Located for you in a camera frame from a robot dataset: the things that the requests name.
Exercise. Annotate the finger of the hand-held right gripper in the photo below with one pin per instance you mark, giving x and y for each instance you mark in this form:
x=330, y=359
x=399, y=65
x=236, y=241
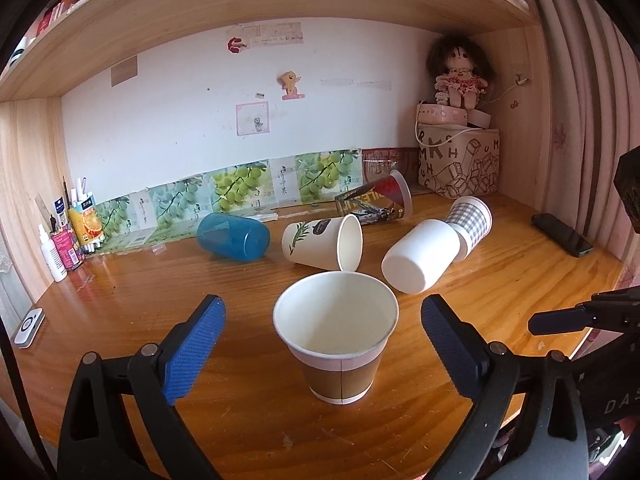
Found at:
x=575, y=319
x=631, y=185

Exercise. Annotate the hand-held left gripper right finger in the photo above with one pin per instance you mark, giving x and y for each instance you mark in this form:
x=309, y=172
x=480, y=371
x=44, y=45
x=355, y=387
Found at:
x=450, y=350

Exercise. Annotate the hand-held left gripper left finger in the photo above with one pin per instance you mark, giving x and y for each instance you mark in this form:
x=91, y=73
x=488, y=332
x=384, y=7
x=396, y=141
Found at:
x=195, y=350

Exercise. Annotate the brown paper cup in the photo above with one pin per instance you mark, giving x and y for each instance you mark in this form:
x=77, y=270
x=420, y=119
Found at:
x=340, y=375

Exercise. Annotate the plain white paper cup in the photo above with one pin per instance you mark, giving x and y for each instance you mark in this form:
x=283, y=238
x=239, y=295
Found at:
x=417, y=260

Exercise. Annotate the blue plastic cup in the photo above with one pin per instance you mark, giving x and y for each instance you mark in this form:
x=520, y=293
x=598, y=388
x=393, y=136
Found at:
x=235, y=237

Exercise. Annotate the grey checked paper cup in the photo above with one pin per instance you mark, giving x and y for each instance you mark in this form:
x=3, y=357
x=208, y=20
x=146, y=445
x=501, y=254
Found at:
x=470, y=220

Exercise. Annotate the white leaf print paper cup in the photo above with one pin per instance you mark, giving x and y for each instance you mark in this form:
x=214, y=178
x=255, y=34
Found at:
x=312, y=242

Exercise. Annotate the red black printed cup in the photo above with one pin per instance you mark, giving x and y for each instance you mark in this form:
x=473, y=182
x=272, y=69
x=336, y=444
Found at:
x=375, y=202

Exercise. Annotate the black phone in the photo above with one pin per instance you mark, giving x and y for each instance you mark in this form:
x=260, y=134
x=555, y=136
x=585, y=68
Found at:
x=562, y=235

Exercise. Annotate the pale curtain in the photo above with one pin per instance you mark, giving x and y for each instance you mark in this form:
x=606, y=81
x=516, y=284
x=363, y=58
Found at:
x=585, y=110

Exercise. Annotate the grape print paper strip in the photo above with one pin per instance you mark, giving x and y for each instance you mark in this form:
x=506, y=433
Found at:
x=235, y=187

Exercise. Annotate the small white device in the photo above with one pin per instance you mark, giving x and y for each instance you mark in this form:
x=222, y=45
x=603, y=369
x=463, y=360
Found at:
x=29, y=327

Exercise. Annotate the orange juice carton pen holder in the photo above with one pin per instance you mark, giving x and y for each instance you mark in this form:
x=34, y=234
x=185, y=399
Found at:
x=86, y=222

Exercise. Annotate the white squeeze bottle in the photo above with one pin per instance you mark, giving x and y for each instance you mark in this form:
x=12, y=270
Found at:
x=52, y=257

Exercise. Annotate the letter print storage box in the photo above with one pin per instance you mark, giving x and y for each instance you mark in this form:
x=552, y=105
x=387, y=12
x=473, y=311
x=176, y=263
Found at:
x=460, y=160

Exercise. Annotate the blue cap bottle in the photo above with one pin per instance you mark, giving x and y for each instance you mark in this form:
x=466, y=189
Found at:
x=60, y=212

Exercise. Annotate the red printed package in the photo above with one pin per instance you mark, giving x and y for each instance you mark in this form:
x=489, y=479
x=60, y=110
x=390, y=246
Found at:
x=385, y=162

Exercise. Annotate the pink round box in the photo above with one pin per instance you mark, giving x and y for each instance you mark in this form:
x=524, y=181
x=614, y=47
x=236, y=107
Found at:
x=442, y=115

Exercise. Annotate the rag doll with dark hair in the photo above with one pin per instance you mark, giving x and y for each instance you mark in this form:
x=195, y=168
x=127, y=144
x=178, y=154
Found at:
x=460, y=72

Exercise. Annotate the pink wall note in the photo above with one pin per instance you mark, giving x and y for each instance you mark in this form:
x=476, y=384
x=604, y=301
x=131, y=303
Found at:
x=252, y=119

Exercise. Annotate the yellow bear wall sticker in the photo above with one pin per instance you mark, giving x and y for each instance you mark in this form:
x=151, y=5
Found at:
x=291, y=85

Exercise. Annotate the red wall sticker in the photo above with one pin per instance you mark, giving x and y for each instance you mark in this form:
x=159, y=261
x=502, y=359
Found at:
x=236, y=44

